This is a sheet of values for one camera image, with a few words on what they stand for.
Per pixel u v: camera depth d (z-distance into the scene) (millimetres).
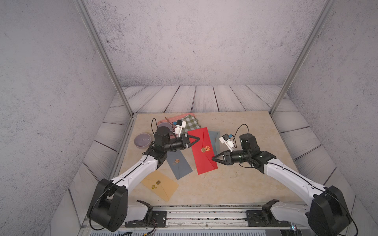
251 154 623
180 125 721
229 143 711
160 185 847
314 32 786
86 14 726
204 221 729
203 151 740
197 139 741
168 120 1145
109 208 405
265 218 638
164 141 631
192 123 1140
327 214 394
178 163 934
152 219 709
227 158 669
